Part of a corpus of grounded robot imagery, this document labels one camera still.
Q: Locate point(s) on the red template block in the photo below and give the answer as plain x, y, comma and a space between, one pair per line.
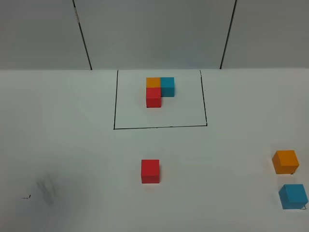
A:
153, 97

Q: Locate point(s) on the orange template block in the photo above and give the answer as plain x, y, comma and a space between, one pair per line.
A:
153, 82

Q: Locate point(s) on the blue template block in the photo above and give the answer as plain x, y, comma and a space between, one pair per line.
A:
167, 85

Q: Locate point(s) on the loose blue block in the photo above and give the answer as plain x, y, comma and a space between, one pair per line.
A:
293, 196

